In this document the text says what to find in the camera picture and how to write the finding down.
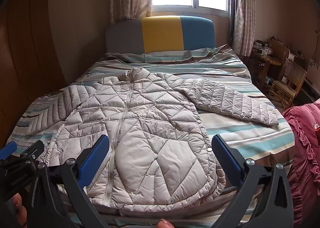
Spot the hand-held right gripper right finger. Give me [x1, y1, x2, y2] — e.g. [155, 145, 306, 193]
[211, 134, 295, 228]

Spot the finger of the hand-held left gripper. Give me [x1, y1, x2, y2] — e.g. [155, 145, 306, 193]
[19, 140, 45, 167]
[0, 141, 18, 161]

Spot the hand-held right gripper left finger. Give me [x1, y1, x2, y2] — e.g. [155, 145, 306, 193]
[30, 134, 112, 228]

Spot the beige quilted puffer jacket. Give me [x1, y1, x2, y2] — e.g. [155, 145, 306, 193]
[25, 67, 280, 213]

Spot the person's left hand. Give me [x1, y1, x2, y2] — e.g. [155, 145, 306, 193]
[4, 192, 28, 228]

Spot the person's right hand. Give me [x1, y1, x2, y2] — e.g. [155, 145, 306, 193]
[157, 219, 176, 228]

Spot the striped duvet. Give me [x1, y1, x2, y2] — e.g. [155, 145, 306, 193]
[5, 44, 296, 228]

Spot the pink ruffled blanket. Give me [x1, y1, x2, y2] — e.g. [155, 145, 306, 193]
[282, 98, 320, 226]

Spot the wooden wardrobe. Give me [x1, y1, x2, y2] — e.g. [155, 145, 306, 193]
[0, 0, 68, 143]

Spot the rattan chair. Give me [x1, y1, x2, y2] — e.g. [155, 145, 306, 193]
[268, 58, 307, 111]

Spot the round wooden table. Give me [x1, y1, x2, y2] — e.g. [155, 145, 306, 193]
[250, 51, 283, 88]

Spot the striped pillow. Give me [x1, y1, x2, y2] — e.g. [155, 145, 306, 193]
[104, 47, 223, 65]

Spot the grey yellow blue headboard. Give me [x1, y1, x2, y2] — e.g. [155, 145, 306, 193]
[105, 16, 216, 54]

